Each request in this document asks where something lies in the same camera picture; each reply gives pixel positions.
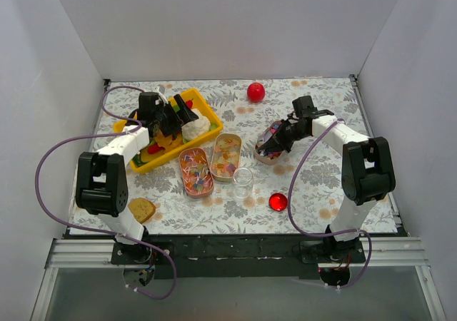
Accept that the tray of wrapped candies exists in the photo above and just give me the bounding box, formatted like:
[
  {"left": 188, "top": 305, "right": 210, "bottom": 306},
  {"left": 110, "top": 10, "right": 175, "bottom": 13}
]
[{"left": 179, "top": 148, "right": 214, "bottom": 199}]

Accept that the tray of pale jelly candies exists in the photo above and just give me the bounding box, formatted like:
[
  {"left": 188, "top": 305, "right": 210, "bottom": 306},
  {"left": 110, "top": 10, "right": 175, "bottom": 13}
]
[{"left": 210, "top": 133, "right": 242, "bottom": 182}]

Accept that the yellow plastic basket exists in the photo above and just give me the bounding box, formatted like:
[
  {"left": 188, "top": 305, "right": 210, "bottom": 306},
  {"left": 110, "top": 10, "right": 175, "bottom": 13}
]
[{"left": 130, "top": 88, "right": 223, "bottom": 174}]

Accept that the bread slice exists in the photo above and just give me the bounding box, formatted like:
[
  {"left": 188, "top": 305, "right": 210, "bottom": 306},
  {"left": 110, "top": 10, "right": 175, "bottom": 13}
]
[{"left": 128, "top": 198, "right": 156, "bottom": 224}]

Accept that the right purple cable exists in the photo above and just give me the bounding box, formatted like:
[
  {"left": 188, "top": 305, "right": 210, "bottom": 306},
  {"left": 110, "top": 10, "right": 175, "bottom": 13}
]
[{"left": 286, "top": 119, "right": 373, "bottom": 288}]

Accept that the tray of star candies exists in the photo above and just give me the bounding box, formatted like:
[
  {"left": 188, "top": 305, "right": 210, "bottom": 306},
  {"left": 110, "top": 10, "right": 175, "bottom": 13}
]
[{"left": 254, "top": 120, "right": 291, "bottom": 165}]

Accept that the red jar lid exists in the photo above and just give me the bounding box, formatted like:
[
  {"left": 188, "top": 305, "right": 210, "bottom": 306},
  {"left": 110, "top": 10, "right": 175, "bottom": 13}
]
[{"left": 268, "top": 193, "right": 288, "bottom": 212}]

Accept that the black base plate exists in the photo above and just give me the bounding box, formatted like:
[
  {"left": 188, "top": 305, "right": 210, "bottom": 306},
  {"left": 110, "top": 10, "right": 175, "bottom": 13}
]
[{"left": 111, "top": 234, "right": 366, "bottom": 280}]

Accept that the white cauliflower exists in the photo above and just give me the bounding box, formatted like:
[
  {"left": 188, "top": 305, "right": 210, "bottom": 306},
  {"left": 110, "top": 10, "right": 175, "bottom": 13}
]
[{"left": 181, "top": 110, "right": 211, "bottom": 141}]

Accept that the orange bell pepper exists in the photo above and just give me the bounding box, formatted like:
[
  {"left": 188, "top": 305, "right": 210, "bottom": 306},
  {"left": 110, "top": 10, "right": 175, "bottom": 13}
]
[{"left": 154, "top": 131, "right": 184, "bottom": 153}]

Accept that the red apple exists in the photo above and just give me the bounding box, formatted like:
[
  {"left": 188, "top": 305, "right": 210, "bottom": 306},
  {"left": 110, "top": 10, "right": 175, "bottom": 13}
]
[{"left": 246, "top": 82, "right": 266, "bottom": 103}]

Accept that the red chili pepper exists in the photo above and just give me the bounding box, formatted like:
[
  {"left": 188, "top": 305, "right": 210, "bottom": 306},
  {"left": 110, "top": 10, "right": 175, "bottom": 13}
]
[{"left": 147, "top": 143, "right": 164, "bottom": 155}]

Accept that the clear glass jar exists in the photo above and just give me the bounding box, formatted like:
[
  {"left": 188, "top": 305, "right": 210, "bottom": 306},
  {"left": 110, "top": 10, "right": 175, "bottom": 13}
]
[{"left": 232, "top": 167, "right": 253, "bottom": 200}]

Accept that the aluminium frame rail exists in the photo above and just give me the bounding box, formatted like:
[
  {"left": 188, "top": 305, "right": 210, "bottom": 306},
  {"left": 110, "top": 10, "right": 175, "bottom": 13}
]
[{"left": 45, "top": 239, "right": 121, "bottom": 269}]

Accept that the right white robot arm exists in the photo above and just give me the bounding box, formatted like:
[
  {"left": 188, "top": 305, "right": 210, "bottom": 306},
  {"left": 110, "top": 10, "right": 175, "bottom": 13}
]
[{"left": 256, "top": 96, "right": 396, "bottom": 263}]

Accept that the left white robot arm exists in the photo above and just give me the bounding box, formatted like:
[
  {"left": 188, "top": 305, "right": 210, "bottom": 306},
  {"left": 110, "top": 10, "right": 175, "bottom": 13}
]
[{"left": 75, "top": 92, "right": 199, "bottom": 264}]

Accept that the floral table mat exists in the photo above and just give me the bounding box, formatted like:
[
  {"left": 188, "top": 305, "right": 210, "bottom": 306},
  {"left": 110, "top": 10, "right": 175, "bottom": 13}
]
[{"left": 69, "top": 78, "right": 399, "bottom": 235}]

